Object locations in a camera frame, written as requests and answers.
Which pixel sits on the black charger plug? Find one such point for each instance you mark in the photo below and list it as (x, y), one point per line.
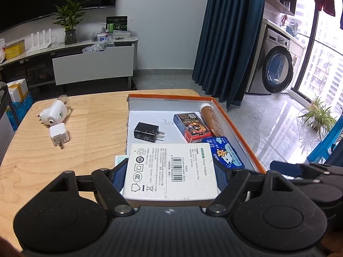
(144, 132)

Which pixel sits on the orange and white cardboard box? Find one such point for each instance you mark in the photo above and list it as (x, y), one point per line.
(150, 107)

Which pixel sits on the blue water bottle pack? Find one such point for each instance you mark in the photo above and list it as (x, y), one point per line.
(20, 109)

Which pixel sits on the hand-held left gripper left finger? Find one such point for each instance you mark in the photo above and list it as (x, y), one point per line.
(119, 179)

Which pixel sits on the white router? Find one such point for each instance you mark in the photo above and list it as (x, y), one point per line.
(38, 44)

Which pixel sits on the potted plant in dark vase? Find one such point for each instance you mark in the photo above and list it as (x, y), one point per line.
(71, 24)

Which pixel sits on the red playing card box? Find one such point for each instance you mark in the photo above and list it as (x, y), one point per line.
(191, 127)

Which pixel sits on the silver washing machine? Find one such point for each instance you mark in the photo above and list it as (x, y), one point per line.
(273, 67)

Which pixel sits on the pink tube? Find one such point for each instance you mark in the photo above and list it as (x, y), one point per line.
(213, 120)

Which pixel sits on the white television cabinet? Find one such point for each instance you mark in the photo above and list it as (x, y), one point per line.
(34, 64)

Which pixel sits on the clear plastic containers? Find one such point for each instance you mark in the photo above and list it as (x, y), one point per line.
(118, 35)

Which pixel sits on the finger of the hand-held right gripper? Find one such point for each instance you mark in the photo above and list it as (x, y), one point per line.
(284, 168)

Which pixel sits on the clear plastic bag in drawer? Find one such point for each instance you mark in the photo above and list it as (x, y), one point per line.
(93, 48)

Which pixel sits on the white open drawer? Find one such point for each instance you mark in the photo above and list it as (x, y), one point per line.
(93, 65)

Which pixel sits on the spider plant in pot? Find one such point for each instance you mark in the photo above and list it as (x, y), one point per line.
(319, 116)

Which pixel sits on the blue plastic chair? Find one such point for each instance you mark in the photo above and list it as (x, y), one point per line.
(329, 142)

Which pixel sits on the black and green box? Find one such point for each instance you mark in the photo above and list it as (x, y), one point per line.
(116, 24)

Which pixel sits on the blue tissue pack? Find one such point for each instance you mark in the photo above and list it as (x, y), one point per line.
(223, 152)

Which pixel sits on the hanging dark garment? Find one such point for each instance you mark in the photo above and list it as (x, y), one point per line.
(341, 5)

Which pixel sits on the white and yellow cardboard box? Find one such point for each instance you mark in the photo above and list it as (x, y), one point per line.
(17, 89)

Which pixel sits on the white power adapter box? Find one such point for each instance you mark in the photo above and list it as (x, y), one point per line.
(171, 171)

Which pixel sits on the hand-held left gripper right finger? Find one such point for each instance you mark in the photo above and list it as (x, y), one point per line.
(222, 179)

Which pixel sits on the dark blue curtain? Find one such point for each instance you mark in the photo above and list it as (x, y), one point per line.
(230, 40)

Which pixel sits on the wall shelf with glassware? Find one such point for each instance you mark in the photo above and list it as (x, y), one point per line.
(278, 0)

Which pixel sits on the teal and white carton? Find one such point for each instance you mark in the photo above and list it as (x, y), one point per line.
(120, 160)

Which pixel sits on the white charger cube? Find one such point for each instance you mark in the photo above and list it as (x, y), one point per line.
(59, 135)

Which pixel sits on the white plastic bag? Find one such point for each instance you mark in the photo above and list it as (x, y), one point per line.
(2, 50)

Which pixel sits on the white plug-in heater with bottle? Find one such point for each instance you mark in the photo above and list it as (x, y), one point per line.
(55, 111)

